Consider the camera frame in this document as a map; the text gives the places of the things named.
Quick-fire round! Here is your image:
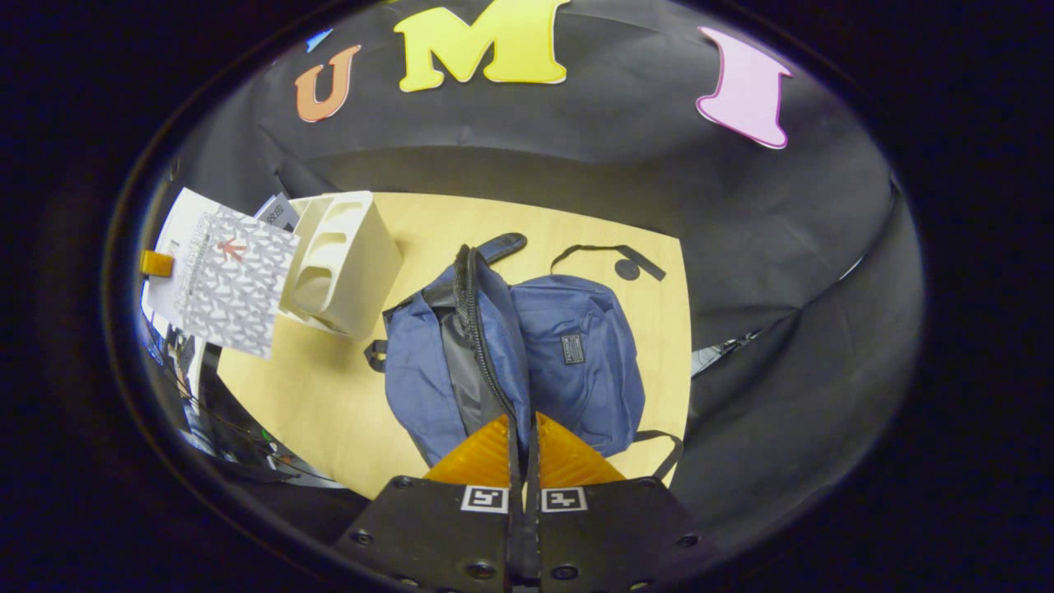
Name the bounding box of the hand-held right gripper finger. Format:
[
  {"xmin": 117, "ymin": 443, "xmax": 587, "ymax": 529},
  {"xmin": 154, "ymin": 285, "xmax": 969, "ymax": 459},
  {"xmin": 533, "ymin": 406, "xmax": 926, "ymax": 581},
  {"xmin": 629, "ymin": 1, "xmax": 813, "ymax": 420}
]
[
  {"xmin": 333, "ymin": 412, "xmax": 528, "ymax": 593},
  {"xmin": 527, "ymin": 412, "xmax": 727, "ymax": 593}
]

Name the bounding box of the white grey patterned book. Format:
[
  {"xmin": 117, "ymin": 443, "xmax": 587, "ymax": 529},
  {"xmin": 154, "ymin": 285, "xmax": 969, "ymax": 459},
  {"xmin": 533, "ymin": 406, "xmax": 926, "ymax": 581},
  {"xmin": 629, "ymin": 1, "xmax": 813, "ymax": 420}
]
[{"xmin": 144, "ymin": 188, "xmax": 301, "ymax": 359}]

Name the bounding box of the blue schoolbag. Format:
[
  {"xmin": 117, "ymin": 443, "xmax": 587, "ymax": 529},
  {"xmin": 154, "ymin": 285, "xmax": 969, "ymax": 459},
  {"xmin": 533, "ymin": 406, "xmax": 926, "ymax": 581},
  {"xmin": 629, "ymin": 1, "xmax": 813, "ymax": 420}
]
[{"xmin": 365, "ymin": 233, "xmax": 684, "ymax": 483}]

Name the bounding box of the white plastic bookshelf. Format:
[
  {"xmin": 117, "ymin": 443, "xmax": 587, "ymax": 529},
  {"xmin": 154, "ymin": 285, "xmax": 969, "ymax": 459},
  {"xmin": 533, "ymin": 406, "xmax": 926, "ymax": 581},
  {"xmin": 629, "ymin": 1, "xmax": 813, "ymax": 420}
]
[{"xmin": 280, "ymin": 191, "xmax": 404, "ymax": 341}]

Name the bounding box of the black backdrop cloth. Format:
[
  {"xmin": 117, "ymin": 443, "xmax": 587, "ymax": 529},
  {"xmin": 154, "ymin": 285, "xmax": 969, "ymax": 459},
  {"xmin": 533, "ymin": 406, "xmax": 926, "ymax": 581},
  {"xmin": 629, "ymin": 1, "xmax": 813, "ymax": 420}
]
[{"xmin": 124, "ymin": 0, "xmax": 923, "ymax": 544}]

